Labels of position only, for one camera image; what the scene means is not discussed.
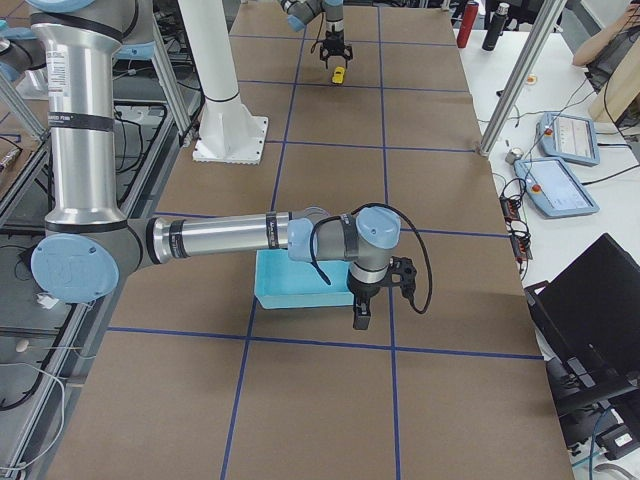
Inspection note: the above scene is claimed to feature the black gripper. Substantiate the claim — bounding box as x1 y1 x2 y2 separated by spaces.
353 289 379 330
319 30 354 69

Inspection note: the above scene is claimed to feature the yellow beetle toy car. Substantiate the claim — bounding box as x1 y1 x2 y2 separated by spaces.
331 66 346 85

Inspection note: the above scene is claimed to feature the person forearm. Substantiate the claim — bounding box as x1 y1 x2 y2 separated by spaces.
572 14 639 67

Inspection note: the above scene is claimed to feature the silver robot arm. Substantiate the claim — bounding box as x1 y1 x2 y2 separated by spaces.
30 1 400 330
279 0 353 67

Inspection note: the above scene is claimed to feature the light blue plastic bin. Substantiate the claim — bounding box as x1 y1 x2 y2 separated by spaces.
254 250 353 309

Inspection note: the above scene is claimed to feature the red water bottle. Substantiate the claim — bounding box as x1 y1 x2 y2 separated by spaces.
456 1 479 49

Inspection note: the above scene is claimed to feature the black water bottle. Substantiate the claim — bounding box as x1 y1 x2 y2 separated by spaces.
482 2 510 51

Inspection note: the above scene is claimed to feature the black laptop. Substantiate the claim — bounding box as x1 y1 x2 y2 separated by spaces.
525 233 639 422

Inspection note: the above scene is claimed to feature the lower teach pendant tablet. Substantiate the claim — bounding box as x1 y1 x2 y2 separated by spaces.
513 157 599 218

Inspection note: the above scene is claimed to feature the teach pendant tablet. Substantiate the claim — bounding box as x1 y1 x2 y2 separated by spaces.
513 157 599 218
536 111 600 166

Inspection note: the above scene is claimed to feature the upper teach pendant tablet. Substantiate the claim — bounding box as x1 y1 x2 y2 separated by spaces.
536 111 600 166

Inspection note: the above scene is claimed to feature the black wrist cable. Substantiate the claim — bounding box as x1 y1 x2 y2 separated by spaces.
305 201 434 315

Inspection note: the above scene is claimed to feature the white pedestal column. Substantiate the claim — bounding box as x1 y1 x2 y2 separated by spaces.
178 0 269 164

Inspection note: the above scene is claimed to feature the aluminium frame post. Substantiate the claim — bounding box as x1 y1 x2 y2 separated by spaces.
477 0 567 157

